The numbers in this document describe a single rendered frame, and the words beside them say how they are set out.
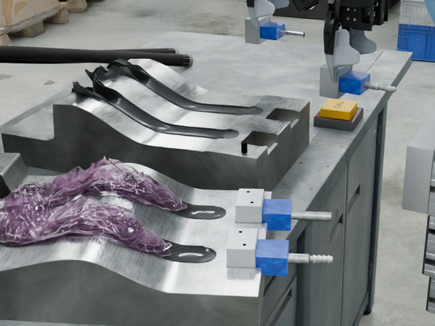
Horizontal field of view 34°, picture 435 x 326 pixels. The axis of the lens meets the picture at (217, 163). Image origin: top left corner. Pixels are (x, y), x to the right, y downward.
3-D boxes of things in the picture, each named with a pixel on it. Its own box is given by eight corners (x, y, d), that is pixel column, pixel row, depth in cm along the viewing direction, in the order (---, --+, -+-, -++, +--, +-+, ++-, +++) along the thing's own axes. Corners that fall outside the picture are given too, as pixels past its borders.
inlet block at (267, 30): (308, 43, 157) (309, 19, 154) (298, 50, 153) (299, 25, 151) (256, 37, 163) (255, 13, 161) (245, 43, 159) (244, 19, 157)
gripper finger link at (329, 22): (329, 55, 120) (336, 1, 117) (320, 54, 120) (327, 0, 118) (340, 54, 123) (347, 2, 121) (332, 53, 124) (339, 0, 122)
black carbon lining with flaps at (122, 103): (267, 118, 129) (266, 67, 125) (231, 154, 116) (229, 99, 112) (102, 96, 142) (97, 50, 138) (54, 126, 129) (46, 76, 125)
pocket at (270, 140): (278, 154, 119) (278, 134, 117) (267, 168, 114) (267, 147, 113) (253, 151, 121) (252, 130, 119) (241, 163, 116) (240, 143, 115)
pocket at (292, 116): (300, 130, 128) (300, 110, 126) (289, 141, 123) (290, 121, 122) (276, 127, 129) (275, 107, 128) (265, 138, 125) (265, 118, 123)
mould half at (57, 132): (309, 145, 134) (310, 76, 128) (257, 209, 113) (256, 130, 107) (85, 112, 154) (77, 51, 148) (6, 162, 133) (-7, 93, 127)
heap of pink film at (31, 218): (190, 197, 105) (187, 149, 102) (167, 266, 90) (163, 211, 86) (21, 193, 109) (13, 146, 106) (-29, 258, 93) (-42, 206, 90)
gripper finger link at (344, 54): (352, 87, 120) (360, 31, 117) (320, 81, 123) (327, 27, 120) (360, 86, 122) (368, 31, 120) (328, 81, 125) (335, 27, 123)
